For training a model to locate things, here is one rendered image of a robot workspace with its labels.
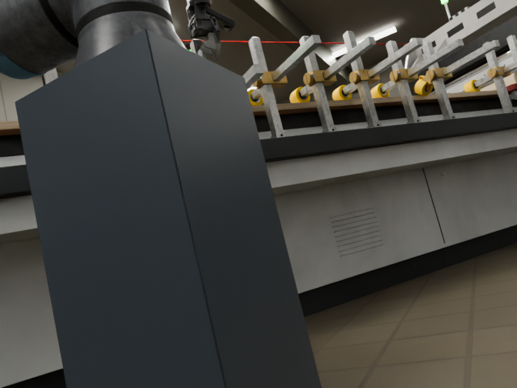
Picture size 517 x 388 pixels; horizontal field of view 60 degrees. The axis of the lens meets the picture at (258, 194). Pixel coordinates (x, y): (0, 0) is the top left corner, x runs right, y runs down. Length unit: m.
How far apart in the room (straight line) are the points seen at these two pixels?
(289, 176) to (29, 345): 1.03
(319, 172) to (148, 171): 1.29
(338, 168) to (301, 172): 0.18
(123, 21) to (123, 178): 0.24
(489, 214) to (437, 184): 0.41
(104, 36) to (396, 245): 1.80
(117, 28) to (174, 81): 0.15
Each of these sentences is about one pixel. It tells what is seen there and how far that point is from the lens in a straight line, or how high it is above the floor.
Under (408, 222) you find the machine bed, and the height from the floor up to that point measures 0.27.
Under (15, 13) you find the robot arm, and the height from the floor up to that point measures 0.76.
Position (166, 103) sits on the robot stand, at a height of 0.50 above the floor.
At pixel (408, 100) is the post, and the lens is 2.22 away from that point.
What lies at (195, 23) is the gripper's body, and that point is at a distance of 1.65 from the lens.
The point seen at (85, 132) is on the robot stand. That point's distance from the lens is 0.62.
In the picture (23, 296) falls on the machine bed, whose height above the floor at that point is 0.34.
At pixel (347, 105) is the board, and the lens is 2.19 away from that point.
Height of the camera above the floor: 0.31
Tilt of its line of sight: 7 degrees up
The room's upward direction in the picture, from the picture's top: 14 degrees counter-clockwise
